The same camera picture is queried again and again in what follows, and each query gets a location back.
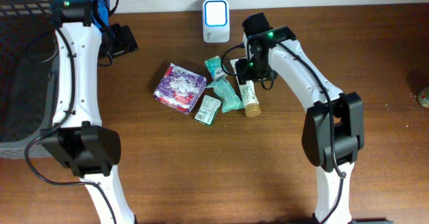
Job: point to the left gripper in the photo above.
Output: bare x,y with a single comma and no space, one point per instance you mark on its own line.
125,39

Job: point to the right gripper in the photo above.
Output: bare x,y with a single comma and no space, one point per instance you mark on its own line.
243,71

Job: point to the small teal tissue pack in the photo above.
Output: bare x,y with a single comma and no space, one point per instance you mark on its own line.
214,68

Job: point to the mint green wipes packet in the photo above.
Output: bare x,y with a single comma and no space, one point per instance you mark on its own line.
225,92

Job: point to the white leafy cream tube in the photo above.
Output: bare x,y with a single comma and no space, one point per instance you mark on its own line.
249,98

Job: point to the green white soap box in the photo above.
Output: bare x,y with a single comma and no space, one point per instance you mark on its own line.
208,110

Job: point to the purple floral pack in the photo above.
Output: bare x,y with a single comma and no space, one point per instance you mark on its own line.
180,88

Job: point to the green lidded small jar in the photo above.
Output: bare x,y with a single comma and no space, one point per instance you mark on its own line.
423,97

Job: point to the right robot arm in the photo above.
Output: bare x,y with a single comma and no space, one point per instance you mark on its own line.
333,132

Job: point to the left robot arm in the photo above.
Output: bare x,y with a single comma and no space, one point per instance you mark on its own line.
77,139

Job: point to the white barcode scanner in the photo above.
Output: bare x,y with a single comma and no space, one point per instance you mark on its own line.
215,21

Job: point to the grey plastic mesh basket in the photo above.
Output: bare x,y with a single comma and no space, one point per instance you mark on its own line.
29,73

